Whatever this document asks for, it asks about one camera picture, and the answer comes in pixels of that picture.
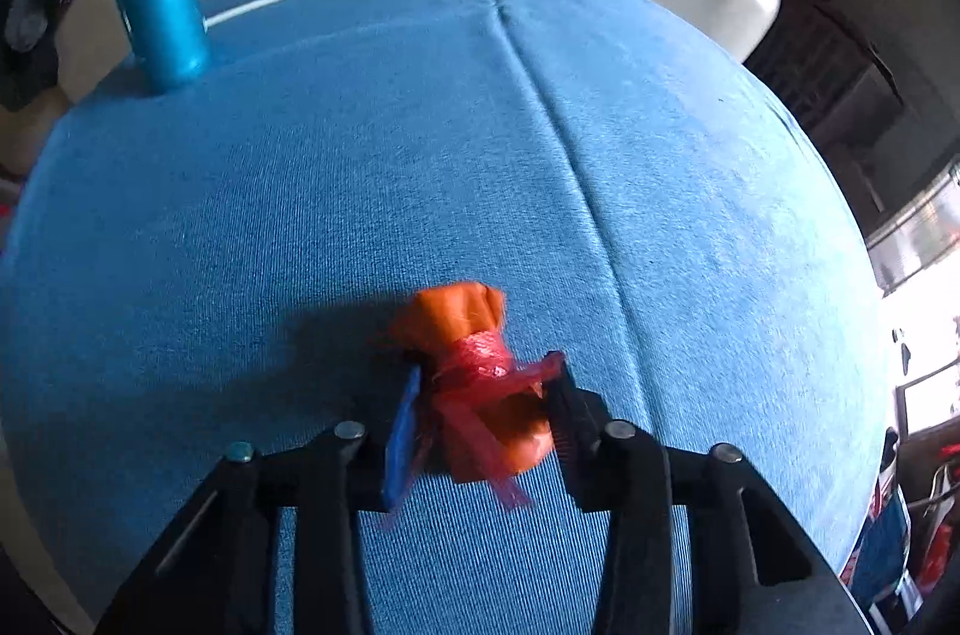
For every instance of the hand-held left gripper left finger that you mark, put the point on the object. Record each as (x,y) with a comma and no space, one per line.
(405,425)

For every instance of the blue tablecloth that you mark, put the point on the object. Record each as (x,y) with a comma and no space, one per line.
(375,155)

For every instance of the dark cloth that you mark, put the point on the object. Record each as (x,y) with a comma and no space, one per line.
(22,80)

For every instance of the dark wooden slatted furniture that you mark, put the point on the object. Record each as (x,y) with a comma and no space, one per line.
(825,57)

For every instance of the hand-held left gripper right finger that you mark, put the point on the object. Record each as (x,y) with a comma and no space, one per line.
(570,425)

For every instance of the metal door frame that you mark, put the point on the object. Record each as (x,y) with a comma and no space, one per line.
(915,230)

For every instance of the grey cloth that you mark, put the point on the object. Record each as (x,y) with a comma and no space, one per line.
(30,23)

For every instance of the orange wrapper with red net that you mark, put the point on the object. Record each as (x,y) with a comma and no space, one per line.
(457,312)

